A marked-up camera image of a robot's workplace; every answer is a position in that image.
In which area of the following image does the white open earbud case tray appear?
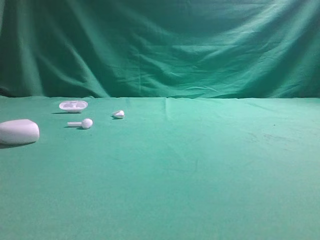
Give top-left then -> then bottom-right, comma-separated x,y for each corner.
59,100 -> 88,113

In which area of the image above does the white stemmed earbud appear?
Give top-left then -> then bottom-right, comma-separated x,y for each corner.
67,118 -> 93,130

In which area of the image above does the white earbud case lid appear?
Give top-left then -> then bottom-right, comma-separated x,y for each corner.
0,119 -> 40,145

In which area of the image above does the small white earbud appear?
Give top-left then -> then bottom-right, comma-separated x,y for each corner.
112,110 -> 125,119

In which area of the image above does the green cloth backdrop and tablecover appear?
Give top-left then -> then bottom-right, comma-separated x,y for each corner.
0,0 -> 320,240

